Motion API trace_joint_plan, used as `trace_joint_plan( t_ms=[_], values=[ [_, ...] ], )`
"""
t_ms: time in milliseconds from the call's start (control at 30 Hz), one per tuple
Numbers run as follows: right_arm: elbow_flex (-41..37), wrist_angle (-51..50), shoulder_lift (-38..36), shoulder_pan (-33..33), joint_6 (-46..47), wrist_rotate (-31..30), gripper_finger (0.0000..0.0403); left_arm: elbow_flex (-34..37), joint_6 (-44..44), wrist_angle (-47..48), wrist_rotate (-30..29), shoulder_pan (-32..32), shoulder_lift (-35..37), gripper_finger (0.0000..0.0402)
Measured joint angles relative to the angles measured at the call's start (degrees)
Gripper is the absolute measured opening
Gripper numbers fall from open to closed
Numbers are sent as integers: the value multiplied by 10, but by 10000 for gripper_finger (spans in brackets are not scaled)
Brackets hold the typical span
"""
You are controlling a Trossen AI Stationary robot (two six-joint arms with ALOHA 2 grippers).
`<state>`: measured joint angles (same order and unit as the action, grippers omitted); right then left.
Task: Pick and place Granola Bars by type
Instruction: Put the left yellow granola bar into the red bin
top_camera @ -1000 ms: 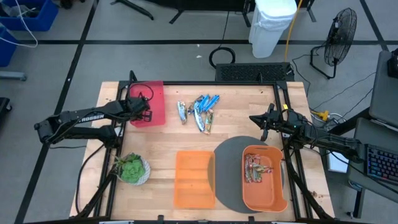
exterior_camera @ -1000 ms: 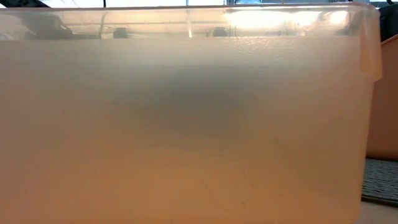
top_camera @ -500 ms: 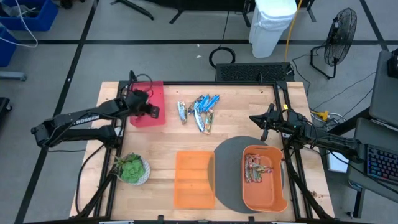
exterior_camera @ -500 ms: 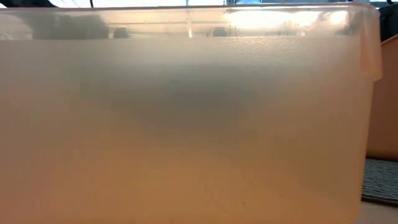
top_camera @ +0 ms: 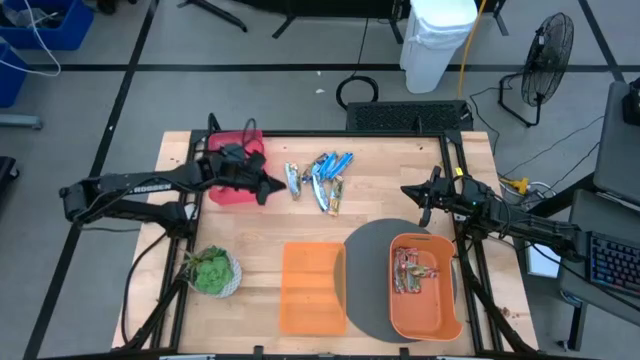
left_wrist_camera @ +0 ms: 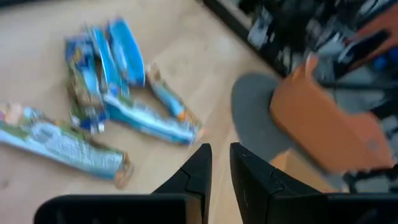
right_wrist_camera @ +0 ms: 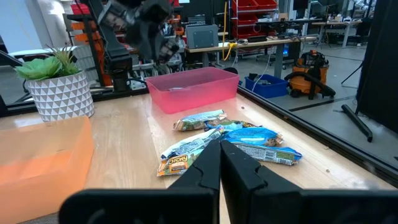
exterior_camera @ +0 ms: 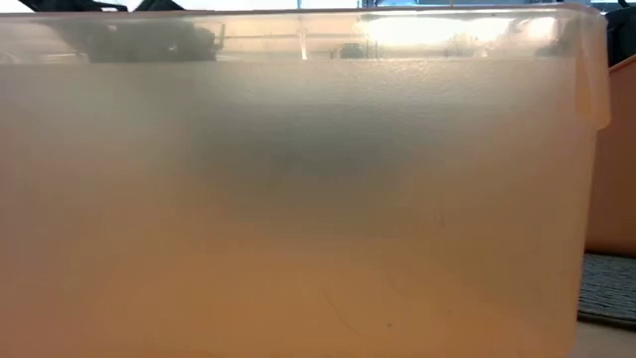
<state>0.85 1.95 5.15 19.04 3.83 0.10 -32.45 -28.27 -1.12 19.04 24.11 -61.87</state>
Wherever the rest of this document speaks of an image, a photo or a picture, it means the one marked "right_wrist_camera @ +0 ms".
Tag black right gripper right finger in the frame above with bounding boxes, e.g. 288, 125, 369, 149
220, 139, 398, 224

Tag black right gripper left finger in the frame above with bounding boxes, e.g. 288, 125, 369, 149
58, 139, 222, 224

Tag orange translucent plastic bin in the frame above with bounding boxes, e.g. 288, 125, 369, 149
0, 116, 95, 224

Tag Chewy orange green granola bar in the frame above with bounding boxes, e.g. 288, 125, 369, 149
157, 146, 203, 177

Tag blue-wrapped granola bar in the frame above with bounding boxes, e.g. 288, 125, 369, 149
232, 141, 303, 166
223, 126, 284, 147

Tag white blue granola bar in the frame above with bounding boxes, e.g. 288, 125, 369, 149
160, 127, 225, 160

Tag silver green granola bar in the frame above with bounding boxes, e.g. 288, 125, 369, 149
173, 109, 228, 131

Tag orange shelf rack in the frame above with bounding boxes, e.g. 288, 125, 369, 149
70, 18, 108, 88

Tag pink translucent plastic bin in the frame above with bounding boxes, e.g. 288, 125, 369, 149
146, 67, 240, 115

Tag red shelf bins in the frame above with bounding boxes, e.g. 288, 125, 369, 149
231, 0, 279, 40

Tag white patterned plant pot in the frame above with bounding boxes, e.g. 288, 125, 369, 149
25, 70, 95, 123

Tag blue storage bin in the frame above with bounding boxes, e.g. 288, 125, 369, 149
244, 73, 289, 99

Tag green artificial succulent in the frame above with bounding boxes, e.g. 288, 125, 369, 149
14, 46, 82, 82

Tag wooden workbench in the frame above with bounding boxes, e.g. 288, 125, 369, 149
185, 35, 318, 80

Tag black stand leg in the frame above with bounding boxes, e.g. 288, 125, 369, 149
341, 104, 373, 143

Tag orange black shop vacuum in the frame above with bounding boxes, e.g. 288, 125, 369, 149
284, 49, 336, 101

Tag black backdrop panel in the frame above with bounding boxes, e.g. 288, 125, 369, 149
356, 0, 398, 134

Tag wooden topped table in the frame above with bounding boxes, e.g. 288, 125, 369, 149
310, 19, 363, 48

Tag yellow cable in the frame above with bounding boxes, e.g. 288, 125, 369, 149
222, 0, 238, 62

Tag black aluminium table frame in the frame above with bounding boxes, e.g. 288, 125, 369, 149
0, 83, 398, 187

